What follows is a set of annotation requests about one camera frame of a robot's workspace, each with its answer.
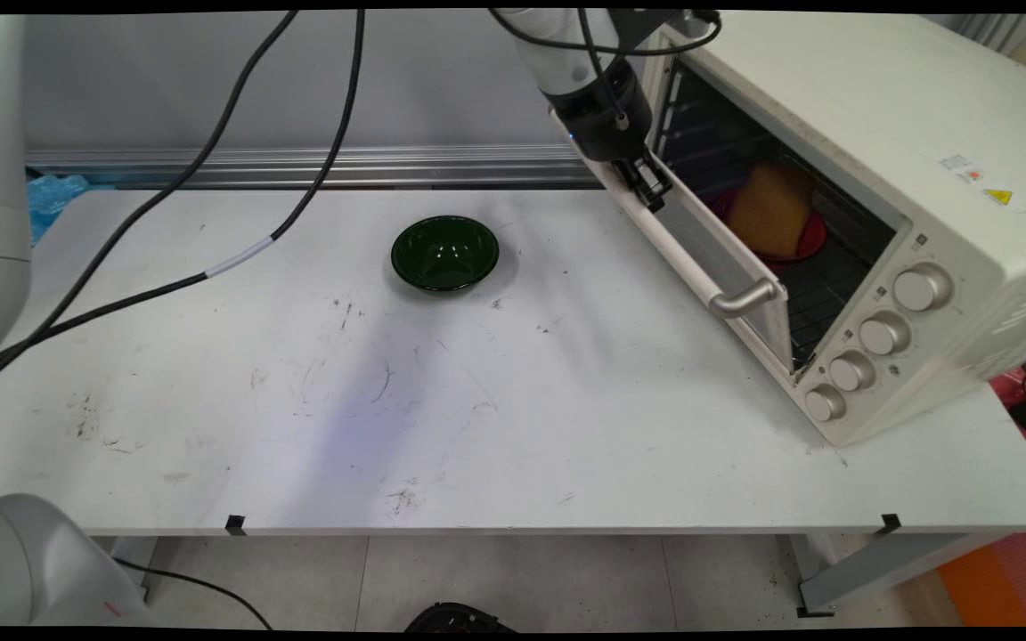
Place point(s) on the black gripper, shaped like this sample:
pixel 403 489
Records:
pixel 606 116

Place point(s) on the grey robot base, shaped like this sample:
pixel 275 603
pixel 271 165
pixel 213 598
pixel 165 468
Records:
pixel 32 565

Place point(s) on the brown bread loaf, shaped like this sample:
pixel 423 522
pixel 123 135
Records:
pixel 771 209

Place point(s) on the dark green glass bowl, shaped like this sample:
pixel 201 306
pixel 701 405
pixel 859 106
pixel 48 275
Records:
pixel 444 254

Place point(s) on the large silver oven knob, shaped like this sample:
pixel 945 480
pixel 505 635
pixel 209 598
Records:
pixel 922 288

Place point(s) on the cream toaster oven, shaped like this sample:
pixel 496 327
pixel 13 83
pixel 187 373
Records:
pixel 940 116

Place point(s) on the white label sticker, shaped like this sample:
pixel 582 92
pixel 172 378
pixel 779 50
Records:
pixel 964 166

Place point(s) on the yellow warning sticker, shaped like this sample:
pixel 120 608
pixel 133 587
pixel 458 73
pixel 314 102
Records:
pixel 999 197

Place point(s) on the grey ribbed panel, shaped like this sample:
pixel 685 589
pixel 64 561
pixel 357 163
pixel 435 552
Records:
pixel 989 31

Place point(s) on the black tape marker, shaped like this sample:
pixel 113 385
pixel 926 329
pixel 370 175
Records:
pixel 891 523
pixel 235 525

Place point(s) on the grey metal table leg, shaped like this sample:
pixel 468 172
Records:
pixel 878 570

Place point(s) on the black round floor object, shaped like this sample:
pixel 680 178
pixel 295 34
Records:
pixel 458 618

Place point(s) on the orange floor object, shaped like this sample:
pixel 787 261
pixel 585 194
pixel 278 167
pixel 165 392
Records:
pixel 994 588

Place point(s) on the white table leg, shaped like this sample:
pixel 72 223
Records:
pixel 143 561

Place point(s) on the aluminium rail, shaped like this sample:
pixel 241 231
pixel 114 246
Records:
pixel 299 166

